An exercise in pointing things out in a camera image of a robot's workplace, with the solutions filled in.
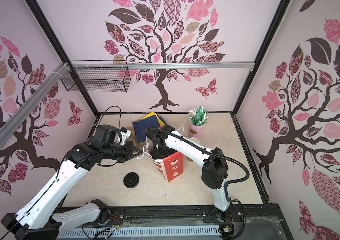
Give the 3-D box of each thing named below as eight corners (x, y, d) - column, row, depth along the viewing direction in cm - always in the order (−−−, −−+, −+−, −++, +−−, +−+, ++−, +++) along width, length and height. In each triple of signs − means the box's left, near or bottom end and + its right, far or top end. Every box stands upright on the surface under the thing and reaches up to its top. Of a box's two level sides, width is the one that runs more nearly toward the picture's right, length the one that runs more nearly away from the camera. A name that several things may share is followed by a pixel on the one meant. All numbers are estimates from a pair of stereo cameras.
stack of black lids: (123, 188, 85) (121, 186, 82) (126, 174, 90) (124, 172, 88) (138, 188, 85) (137, 186, 82) (140, 174, 90) (139, 172, 88)
